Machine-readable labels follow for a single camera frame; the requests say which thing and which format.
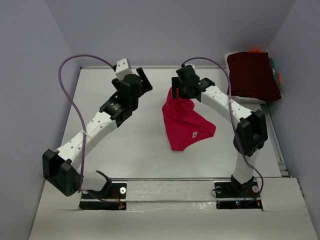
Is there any pink t-shirt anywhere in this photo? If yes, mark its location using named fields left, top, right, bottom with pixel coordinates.
left=162, top=88, right=216, bottom=152

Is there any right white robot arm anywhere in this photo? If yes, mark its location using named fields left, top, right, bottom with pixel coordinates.
left=171, top=76, right=268, bottom=196

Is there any teal orange item beside stack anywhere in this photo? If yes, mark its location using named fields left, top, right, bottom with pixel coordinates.
left=269, top=58, right=282, bottom=91

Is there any orange object behind stack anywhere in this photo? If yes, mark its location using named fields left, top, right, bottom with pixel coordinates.
left=249, top=49, right=261, bottom=53

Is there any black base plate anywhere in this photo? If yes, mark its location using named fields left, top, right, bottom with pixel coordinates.
left=78, top=181, right=127, bottom=211
left=211, top=181, right=263, bottom=210

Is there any dark red folded t-shirt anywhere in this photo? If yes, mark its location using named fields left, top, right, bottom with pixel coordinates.
left=226, top=51, right=282, bottom=103

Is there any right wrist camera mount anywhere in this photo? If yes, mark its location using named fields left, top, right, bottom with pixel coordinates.
left=176, top=64, right=200, bottom=85

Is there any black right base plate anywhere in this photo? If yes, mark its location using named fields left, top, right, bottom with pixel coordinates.
left=211, top=181, right=263, bottom=210

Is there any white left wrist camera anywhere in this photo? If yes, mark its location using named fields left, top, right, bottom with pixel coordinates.
left=115, top=58, right=133, bottom=81

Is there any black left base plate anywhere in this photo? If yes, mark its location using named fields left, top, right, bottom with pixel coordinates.
left=78, top=181, right=127, bottom=211

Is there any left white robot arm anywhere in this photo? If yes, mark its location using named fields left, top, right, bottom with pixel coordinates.
left=42, top=67, right=153, bottom=198

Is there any metal rail right side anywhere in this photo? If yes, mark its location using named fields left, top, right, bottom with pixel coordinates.
left=260, top=104, right=291, bottom=178

